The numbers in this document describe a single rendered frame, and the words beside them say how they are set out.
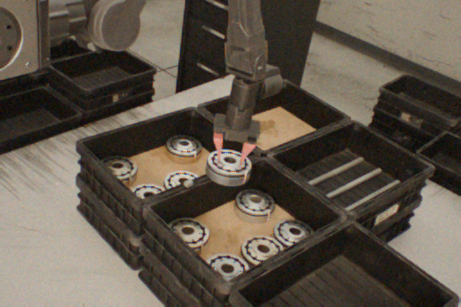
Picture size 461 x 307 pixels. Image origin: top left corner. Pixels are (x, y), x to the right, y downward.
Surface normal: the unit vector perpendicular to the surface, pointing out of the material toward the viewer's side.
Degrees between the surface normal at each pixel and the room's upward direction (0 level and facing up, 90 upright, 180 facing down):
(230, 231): 0
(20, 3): 90
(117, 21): 81
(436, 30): 90
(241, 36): 98
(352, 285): 0
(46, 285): 0
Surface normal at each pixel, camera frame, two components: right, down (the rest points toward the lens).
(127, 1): 0.74, 0.31
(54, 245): 0.14, -0.84
